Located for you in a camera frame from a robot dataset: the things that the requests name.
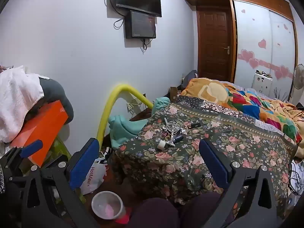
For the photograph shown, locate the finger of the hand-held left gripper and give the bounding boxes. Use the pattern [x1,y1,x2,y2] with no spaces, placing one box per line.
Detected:
[3,140,44,171]

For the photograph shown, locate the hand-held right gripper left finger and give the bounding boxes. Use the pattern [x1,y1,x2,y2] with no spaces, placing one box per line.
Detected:
[22,138,100,228]

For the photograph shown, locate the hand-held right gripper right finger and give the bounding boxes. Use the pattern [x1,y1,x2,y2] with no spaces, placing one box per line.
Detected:
[199,138,294,228]

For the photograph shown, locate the clear plastic bin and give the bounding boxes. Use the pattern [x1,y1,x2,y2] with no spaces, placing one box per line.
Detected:
[91,191,126,220]

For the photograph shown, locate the white cables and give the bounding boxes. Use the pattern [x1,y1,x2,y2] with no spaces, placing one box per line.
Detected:
[160,117,188,139]

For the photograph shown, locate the white plastic bag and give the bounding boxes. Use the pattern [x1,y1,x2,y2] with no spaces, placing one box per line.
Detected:
[79,151,110,195]

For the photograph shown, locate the orange box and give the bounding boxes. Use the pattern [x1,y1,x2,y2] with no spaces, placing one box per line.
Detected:
[11,100,69,168]

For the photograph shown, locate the floral bedspread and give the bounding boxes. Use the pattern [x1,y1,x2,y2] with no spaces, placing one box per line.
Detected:
[114,102,298,219]

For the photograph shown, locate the person's right leg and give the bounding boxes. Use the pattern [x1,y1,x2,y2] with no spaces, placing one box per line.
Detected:
[180,191,226,228]

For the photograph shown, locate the person's leg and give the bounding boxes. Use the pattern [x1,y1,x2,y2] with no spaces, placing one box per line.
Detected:
[128,197,180,228]
[180,191,226,228]

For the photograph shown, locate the teal cloth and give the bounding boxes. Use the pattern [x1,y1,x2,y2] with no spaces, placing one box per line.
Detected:
[109,97,170,149]

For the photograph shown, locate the white towel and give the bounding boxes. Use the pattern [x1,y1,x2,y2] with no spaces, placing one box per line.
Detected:
[0,66,45,143]

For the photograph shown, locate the dark patterned quilt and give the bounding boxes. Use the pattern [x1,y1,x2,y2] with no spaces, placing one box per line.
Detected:
[176,95,285,136]

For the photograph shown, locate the dark grey cloth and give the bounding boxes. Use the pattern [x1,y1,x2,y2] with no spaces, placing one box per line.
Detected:
[25,77,74,125]

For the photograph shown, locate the yellow foam tube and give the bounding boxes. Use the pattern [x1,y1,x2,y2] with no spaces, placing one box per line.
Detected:
[97,84,155,148]

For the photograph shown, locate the red object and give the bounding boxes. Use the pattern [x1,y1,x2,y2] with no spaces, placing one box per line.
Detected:
[119,207,132,224]

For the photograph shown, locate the colourful blanket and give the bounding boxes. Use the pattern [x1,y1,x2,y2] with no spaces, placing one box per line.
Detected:
[182,78,304,145]

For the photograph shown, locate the person's left leg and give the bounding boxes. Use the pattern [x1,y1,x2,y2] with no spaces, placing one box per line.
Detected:
[128,197,180,228]

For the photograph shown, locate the dark bag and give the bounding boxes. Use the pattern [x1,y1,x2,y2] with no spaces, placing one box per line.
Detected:
[182,70,198,89]

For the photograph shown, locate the white box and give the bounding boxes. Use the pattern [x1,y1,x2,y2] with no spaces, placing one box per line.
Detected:
[252,70,272,92]

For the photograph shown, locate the brown wooden door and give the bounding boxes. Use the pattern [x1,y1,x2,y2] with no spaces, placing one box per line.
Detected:
[197,6,232,81]

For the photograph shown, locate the standing fan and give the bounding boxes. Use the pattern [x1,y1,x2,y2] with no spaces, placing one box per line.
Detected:
[288,64,304,102]

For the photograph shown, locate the pink heart stickers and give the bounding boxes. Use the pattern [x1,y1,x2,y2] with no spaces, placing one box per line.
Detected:
[237,8,295,81]

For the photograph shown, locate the white sliding wardrobe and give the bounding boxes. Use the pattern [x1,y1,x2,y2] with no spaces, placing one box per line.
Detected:
[229,0,299,105]

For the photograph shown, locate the small black monitor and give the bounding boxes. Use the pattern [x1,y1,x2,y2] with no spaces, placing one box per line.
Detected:
[125,11,157,39]

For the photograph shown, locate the black floor cables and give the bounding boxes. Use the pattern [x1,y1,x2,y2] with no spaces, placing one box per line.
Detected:
[288,163,304,196]

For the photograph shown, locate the black monitor cable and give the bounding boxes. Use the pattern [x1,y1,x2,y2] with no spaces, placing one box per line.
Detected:
[142,37,152,52]

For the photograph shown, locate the black television cable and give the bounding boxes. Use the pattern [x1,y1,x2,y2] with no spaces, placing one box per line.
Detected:
[104,0,125,30]

